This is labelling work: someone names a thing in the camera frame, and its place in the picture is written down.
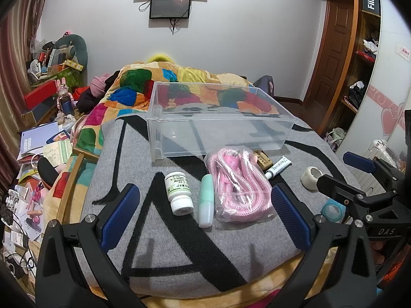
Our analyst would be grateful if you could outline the wooden bed frame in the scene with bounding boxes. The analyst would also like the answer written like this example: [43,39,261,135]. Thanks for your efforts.
[57,150,101,226]

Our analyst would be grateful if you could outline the pink knitted hat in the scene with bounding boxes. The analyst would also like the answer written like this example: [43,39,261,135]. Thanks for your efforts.
[89,73,111,97]

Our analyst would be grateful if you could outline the brown wooden door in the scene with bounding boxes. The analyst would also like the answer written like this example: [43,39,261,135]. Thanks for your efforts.
[301,0,354,106]

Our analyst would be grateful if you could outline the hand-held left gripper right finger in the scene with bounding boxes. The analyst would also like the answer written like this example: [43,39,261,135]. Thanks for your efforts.
[271,183,377,308]

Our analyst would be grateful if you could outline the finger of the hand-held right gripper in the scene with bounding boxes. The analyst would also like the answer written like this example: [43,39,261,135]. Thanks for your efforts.
[342,151,406,184]
[316,174,399,213]

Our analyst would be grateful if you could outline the mint green plastic bottle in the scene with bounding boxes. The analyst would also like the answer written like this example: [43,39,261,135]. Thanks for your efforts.
[198,174,215,229]

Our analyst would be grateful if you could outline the white sliding door pink hearts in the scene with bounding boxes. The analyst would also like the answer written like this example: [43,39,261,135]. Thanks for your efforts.
[334,0,411,180]

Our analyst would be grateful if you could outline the white tape roll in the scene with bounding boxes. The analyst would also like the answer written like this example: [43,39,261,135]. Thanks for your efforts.
[300,166,323,192]

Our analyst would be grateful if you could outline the small black wall monitor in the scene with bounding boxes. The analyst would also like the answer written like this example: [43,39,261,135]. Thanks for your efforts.
[149,0,193,20]

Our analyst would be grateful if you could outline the white medicine bottle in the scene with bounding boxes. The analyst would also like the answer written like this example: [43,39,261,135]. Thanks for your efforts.
[164,172,194,216]

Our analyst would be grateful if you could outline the clear blue ring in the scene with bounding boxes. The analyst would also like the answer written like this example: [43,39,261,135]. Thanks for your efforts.
[321,198,349,224]

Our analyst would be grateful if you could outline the grey blanket with black pattern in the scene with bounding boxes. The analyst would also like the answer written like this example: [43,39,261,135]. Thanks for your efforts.
[75,112,364,300]

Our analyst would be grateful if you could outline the small brown box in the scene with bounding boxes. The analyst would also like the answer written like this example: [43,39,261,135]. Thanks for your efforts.
[252,149,273,171]

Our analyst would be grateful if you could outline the black slipper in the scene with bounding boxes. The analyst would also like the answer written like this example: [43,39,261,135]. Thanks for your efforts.
[36,157,62,189]

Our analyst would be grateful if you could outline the pink rope in plastic bag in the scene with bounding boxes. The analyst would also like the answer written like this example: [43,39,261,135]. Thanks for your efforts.
[204,145,277,224]

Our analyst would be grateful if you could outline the white handbag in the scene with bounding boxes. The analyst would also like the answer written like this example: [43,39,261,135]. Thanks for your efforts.
[325,127,348,152]

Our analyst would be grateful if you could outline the person's right hand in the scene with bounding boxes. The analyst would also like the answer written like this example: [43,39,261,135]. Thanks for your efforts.
[369,240,387,275]

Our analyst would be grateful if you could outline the dark clothing pile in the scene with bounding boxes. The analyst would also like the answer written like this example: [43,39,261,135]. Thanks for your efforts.
[75,85,97,115]

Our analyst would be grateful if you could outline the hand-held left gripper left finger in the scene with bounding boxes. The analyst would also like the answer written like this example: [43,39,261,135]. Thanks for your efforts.
[35,184,146,308]

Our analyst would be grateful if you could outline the green neck pillow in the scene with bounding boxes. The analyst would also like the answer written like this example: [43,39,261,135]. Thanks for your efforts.
[53,34,89,69]

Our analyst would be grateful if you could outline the dark backpack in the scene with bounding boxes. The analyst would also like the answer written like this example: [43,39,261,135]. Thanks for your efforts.
[255,75,277,97]

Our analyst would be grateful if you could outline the colourful patchwork blanket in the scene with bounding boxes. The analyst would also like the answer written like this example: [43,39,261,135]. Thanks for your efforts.
[43,60,379,308]

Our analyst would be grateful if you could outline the blue and white booklet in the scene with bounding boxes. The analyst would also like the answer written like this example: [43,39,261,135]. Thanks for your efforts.
[20,122,60,161]

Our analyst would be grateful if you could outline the pink bunny toy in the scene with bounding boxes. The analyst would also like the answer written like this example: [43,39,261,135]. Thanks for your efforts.
[55,78,78,115]

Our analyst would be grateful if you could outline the white ointment tube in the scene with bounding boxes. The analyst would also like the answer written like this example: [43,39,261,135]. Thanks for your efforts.
[264,156,294,180]

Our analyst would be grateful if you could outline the wooden wardrobe shelves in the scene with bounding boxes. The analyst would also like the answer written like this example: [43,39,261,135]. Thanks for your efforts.
[320,0,383,136]

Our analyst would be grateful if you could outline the red box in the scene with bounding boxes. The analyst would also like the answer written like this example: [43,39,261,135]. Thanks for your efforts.
[24,79,59,110]

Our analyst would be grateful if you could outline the yellow plush pillow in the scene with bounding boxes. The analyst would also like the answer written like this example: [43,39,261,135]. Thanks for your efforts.
[147,53,176,65]

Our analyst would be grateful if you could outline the clear plastic storage bin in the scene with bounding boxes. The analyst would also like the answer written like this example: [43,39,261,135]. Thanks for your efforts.
[146,81,298,164]

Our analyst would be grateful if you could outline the pink curtain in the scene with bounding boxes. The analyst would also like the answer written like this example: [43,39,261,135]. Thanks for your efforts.
[0,0,56,180]

